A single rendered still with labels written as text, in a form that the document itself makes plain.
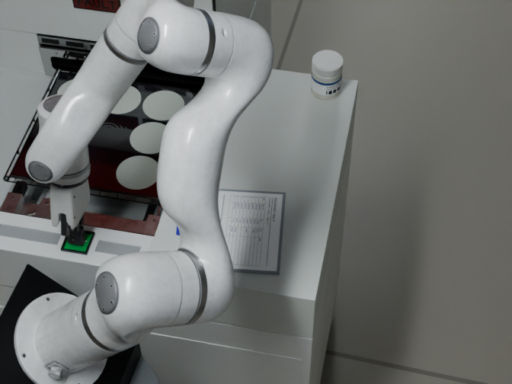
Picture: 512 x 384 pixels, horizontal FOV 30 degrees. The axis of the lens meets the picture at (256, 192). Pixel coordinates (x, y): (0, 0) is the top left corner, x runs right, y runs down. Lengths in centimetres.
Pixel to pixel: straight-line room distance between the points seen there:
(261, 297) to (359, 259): 125
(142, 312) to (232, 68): 39
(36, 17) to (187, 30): 105
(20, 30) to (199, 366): 93
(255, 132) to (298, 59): 162
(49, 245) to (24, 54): 67
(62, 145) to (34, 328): 35
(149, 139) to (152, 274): 82
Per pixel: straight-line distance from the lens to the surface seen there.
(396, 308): 301
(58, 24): 237
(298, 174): 205
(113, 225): 209
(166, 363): 220
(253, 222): 196
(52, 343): 173
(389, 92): 362
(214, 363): 215
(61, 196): 183
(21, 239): 201
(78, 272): 198
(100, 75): 164
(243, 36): 143
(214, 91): 146
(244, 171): 205
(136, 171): 216
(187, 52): 137
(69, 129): 166
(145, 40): 138
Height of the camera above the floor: 252
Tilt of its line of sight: 51 degrees down
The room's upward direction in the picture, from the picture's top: 1 degrees counter-clockwise
